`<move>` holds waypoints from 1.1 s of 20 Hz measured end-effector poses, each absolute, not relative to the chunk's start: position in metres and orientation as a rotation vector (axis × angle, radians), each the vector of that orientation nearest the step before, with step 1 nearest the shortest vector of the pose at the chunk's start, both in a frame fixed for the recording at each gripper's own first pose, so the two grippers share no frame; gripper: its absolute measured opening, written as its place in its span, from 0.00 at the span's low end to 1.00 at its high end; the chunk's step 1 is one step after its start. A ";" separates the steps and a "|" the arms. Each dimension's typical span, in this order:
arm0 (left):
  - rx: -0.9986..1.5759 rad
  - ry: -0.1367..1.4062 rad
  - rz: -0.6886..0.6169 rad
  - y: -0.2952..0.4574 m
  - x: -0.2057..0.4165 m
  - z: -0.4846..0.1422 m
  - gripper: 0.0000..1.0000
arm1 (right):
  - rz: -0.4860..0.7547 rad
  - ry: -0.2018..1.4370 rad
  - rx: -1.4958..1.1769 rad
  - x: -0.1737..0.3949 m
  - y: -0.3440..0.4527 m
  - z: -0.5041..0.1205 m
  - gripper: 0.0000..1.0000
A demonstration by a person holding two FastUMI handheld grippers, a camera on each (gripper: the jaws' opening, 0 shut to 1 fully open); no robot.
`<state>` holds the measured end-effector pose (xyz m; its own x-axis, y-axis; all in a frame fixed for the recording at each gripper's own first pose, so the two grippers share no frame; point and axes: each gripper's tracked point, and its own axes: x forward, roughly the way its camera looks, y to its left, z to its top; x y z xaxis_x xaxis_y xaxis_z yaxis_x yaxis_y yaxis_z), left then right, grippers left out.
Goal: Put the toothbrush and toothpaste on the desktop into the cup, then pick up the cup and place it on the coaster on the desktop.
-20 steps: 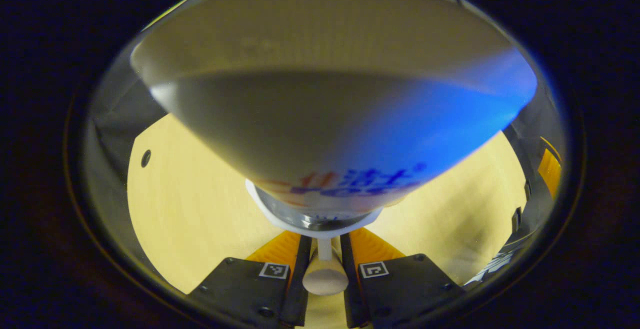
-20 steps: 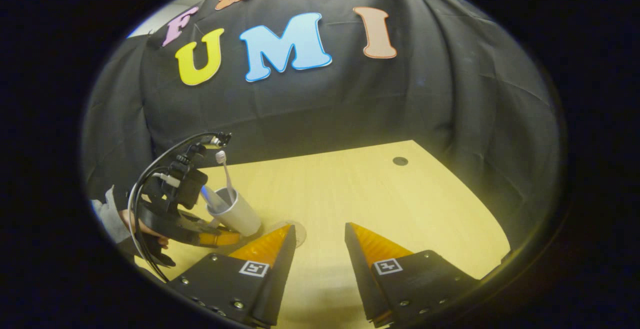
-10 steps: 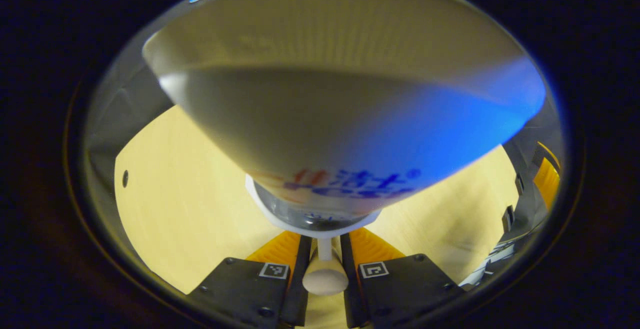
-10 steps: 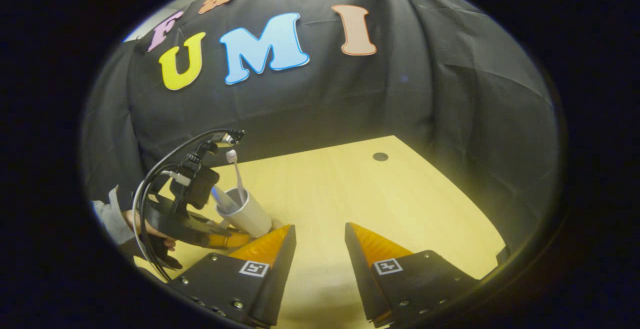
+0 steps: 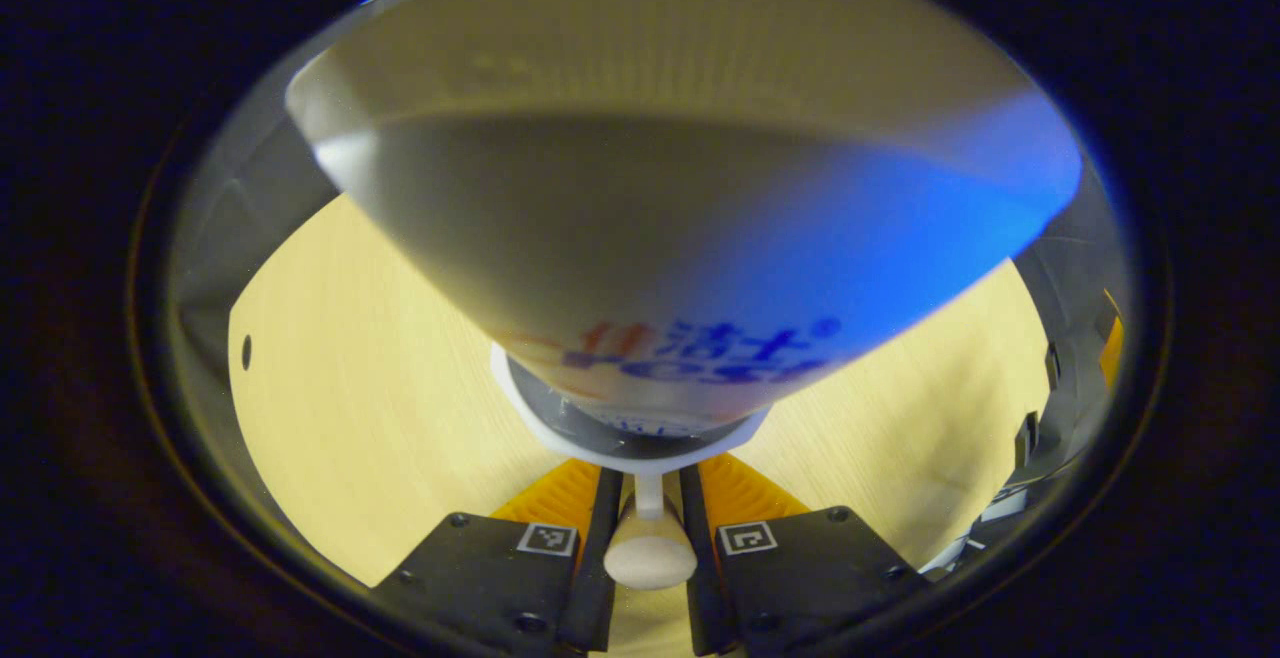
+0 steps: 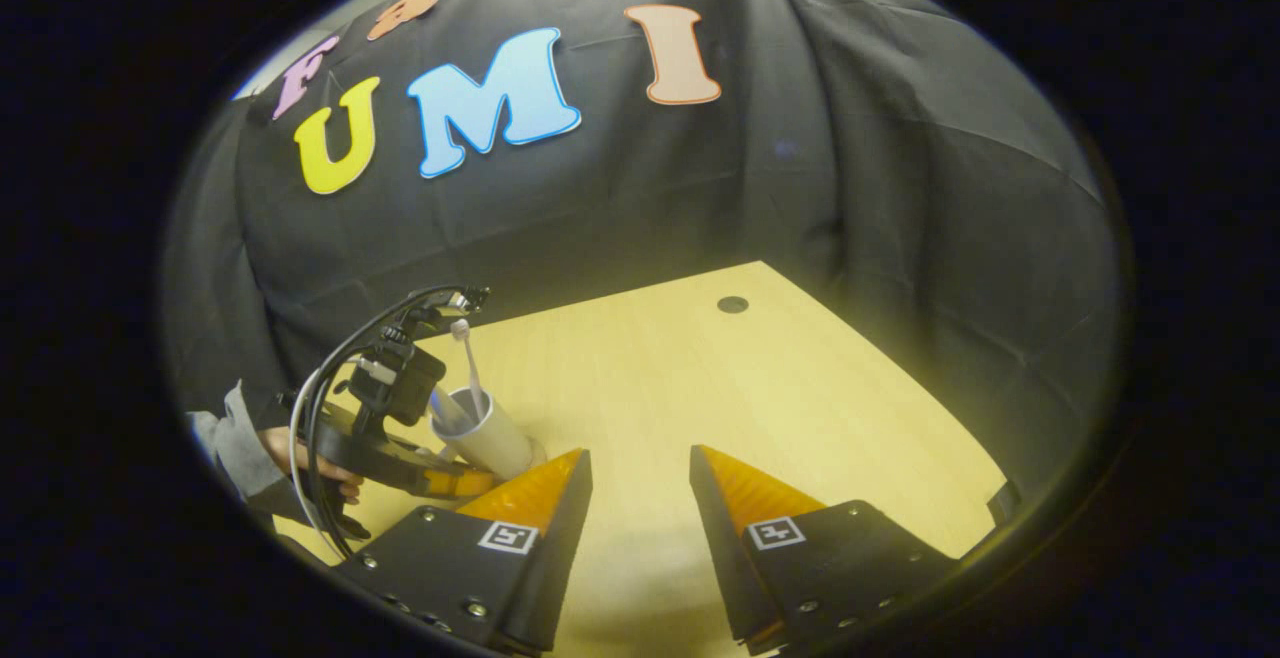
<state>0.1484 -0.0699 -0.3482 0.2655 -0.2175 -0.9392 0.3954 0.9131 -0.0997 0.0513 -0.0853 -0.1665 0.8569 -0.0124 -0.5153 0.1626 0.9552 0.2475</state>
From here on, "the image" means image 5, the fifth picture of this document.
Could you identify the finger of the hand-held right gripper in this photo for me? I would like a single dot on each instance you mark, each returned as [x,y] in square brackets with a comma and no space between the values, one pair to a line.
[1110,348]

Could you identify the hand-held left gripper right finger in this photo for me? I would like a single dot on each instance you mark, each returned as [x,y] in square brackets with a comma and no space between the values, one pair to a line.
[700,588]

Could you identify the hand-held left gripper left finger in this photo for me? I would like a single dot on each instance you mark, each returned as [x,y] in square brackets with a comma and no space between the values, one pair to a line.
[595,578]

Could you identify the white toothpaste tube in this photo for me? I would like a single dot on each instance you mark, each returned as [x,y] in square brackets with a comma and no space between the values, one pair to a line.
[650,218]

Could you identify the wooden desktop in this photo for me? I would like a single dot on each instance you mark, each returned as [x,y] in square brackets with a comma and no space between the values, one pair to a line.
[350,418]

